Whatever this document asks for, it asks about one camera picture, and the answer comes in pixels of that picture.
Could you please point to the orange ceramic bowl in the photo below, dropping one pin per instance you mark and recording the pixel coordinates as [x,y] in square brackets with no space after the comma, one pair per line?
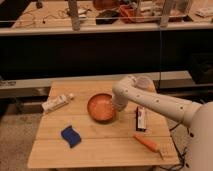
[100,107]

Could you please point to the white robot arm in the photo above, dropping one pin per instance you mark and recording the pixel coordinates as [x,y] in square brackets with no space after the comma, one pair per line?
[198,118]

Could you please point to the translucent plastic cup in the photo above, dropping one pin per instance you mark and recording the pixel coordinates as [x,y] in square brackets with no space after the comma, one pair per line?
[143,83]

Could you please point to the white tube with cap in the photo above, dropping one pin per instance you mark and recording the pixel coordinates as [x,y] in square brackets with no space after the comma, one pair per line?
[57,102]

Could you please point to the blue sponge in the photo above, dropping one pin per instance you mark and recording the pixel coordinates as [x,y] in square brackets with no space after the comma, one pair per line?
[71,136]

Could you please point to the black object on bench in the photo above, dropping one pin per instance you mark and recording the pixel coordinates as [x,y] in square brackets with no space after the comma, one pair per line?
[107,17]

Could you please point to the orange object on bench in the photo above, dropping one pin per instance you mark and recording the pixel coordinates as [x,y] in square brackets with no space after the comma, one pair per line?
[128,14]

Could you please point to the orange handled tool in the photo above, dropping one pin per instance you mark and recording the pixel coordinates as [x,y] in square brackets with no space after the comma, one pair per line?
[151,145]

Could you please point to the grey metal post left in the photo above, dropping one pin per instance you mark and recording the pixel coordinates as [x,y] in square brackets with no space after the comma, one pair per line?
[74,14]

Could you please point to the grey metal post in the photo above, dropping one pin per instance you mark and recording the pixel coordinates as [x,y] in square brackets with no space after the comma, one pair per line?
[167,7]
[74,14]

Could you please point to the grey metal post right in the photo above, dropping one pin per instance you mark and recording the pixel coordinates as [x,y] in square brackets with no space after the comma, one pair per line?
[167,7]

